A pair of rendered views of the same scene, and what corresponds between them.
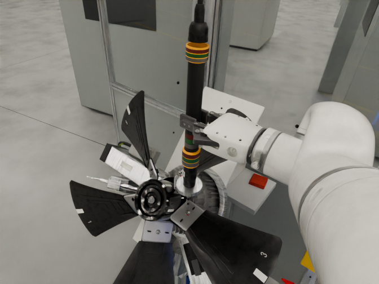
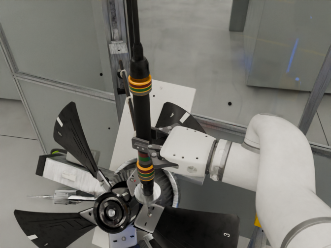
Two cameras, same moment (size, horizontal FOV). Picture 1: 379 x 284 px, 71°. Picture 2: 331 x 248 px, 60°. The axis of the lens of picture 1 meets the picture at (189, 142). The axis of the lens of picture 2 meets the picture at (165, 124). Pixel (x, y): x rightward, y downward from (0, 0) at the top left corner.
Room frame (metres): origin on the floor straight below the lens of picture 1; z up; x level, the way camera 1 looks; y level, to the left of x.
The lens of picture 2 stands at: (0.05, 0.06, 1.95)
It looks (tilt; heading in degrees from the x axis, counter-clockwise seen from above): 41 degrees down; 345
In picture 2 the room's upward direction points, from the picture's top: straight up
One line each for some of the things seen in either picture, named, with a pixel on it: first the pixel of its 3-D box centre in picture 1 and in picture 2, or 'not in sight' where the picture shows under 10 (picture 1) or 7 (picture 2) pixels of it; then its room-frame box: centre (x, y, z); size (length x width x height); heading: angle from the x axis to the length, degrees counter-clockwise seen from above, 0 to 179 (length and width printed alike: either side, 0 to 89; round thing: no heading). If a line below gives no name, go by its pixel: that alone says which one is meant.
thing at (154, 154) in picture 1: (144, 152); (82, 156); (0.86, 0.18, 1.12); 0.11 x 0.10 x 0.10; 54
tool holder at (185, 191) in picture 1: (189, 170); (146, 179); (0.51, -0.01, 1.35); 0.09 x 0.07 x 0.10; 179
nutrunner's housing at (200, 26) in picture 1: (193, 120); (144, 139); (0.50, -0.01, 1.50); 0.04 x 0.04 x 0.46
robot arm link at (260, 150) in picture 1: (265, 150); (219, 160); (0.40, -0.14, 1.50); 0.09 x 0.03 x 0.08; 144
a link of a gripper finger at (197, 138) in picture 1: (212, 138); (169, 158); (0.43, -0.04, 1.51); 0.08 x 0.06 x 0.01; 113
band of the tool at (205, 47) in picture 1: (197, 52); (140, 84); (0.50, -0.01, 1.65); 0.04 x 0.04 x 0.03
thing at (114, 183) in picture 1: (115, 183); (63, 198); (0.72, 0.27, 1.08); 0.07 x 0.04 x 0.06; 64
